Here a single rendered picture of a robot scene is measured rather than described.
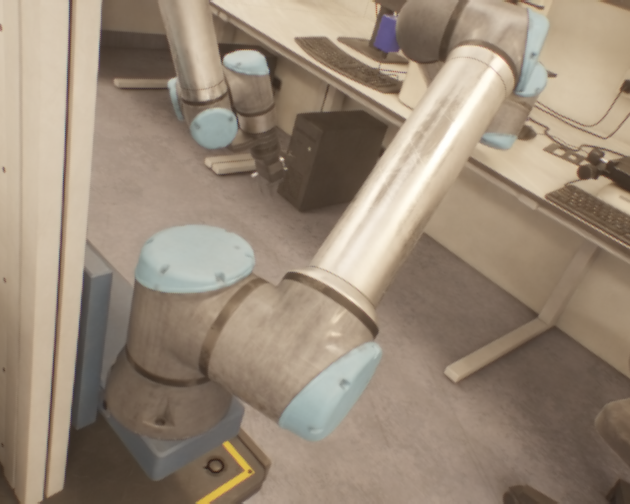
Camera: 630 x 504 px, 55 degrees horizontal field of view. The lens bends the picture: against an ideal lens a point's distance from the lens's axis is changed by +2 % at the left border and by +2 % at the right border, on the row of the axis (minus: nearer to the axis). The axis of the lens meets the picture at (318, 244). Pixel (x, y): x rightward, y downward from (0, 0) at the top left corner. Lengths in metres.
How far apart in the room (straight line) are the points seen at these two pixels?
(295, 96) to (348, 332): 2.73
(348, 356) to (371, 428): 1.07
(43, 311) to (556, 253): 2.06
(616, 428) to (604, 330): 1.14
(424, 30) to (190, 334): 0.61
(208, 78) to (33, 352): 0.57
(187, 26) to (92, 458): 0.76
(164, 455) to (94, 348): 0.18
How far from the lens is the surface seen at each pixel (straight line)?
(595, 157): 1.64
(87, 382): 0.96
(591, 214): 1.54
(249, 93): 1.33
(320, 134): 2.49
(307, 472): 1.62
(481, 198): 2.66
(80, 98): 0.69
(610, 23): 2.43
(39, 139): 0.69
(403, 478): 1.71
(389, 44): 1.88
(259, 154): 1.42
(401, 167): 0.84
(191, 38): 1.13
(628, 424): 1.45
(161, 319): 0.79
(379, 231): 0.79
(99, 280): 0.83
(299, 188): 2.62
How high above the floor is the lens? 1.25
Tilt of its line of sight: 31 degrees down
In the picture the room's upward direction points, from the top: 18 degrees clockwise
